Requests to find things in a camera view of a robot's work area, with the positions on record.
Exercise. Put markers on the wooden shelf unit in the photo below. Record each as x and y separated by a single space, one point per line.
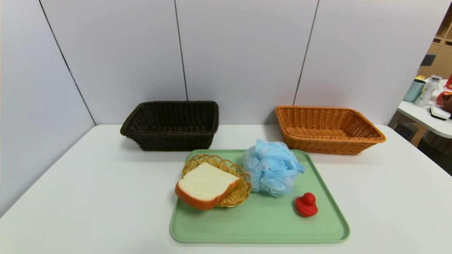
441 56

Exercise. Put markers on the clear plastic bottle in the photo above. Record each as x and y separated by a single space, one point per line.
425 93

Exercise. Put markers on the teal cup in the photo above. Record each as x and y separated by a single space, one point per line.
413 91

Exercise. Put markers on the light blue bath loofah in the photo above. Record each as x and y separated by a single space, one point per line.
272 169

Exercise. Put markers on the small round yellow wicker basket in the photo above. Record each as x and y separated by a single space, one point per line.
241 190

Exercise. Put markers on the red brown bowl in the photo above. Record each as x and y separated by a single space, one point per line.
445 98

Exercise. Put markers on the black and white flat box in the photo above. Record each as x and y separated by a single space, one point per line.
439 113

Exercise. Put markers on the light green plastic tray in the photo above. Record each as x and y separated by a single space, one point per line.
265 222

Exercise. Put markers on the red rubber duck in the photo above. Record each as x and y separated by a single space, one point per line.
306 208

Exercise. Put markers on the red package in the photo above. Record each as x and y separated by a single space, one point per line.
449 82

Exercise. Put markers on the orange wicker basket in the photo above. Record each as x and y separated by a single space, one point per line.
317 144

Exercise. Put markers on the dark brown wicker basket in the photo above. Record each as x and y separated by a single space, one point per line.
169 141

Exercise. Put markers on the toy bread slice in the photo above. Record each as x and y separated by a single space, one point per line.
206 183

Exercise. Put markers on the white side table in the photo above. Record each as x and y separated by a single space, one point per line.
423 116

